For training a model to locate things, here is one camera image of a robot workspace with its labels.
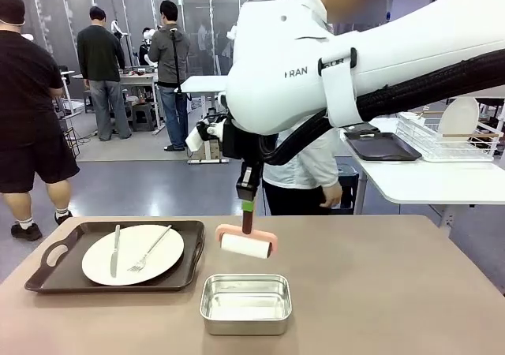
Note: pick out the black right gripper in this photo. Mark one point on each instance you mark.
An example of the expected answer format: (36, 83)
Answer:
(249, 181)

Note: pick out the pink lint roller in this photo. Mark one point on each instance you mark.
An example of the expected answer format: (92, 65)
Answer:
(244, 246)

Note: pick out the dark brown serving tray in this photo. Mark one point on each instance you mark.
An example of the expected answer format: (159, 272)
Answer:
(189, 268)
(378, 148)

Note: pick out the white round plate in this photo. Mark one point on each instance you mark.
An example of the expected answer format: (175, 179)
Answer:
(165, 252)
(459, 118)

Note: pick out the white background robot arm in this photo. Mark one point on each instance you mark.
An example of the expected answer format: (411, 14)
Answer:
(146, 33)

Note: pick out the person's left forearm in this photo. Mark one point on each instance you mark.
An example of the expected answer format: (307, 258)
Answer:
(329, 169)

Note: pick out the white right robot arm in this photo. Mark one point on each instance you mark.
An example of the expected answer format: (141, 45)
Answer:
(276, 55)

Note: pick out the person's left hand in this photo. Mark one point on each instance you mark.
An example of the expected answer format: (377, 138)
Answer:
(332, 195)

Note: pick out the person in white jacket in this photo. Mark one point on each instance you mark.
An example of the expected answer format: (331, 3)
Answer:
(300, 173)

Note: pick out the silver fork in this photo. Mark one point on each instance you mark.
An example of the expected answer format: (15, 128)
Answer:
(154, 244)

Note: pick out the dark blue plastic stool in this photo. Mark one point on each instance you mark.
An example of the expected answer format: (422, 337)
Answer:
(349, 185)

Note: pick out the rectangular stainless steel container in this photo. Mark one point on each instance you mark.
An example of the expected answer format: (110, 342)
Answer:
(244, 327)

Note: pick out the white height-adjustable table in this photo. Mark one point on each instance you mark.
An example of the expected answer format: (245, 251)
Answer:
(205, 83)

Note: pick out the folded black cloth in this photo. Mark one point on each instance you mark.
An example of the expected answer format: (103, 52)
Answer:
(363, 129)

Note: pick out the gray plastic stool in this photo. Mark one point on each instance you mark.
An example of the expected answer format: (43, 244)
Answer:
(143, 114)

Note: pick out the silver table knife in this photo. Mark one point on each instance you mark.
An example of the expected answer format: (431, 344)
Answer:
(114, 260)

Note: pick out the black tripod pole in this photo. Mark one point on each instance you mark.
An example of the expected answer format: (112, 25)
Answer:
(175, 63)

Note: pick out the man in gray hoodie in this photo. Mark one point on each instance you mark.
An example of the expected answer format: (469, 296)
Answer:
(169, 55)

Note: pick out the gray background work table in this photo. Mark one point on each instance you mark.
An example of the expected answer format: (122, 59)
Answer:
(134, 79)

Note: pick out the white side table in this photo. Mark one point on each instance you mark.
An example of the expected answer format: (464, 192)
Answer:
(434, 181)

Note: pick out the man in dark sweater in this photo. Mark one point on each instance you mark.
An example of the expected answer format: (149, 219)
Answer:
(100, 55)

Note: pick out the man in black shorts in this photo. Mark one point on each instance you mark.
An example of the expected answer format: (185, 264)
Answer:
(27, 94)

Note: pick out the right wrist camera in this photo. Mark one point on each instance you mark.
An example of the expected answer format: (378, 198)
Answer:
(197, 138)

